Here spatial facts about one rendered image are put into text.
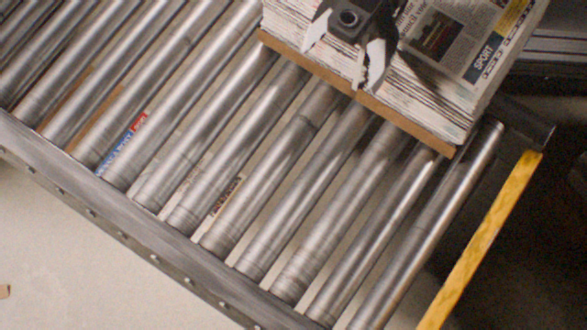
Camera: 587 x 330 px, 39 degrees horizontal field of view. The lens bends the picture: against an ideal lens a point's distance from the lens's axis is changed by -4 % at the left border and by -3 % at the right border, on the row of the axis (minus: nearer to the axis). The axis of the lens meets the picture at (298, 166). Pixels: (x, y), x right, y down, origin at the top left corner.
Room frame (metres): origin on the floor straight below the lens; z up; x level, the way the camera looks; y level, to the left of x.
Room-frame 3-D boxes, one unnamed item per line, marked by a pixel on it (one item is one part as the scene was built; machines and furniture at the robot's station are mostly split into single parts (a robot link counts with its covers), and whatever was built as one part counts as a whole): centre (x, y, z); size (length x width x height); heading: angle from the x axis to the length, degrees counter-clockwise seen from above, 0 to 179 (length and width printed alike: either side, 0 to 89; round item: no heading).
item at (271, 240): (0.52, -0.04, 0.77); 0.47 x 0.05 x 0.05; 152
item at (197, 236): (0.72, 0.33, 0.01); 0.37 x 0.28 x 0.01; 62
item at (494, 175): (0.62, -0.38, 0.34); 0.06 x 0.06 x 0.68; 62
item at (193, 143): (0.61, 0.13, 0.77); 0.47 x 0.05 x 0.05; 152
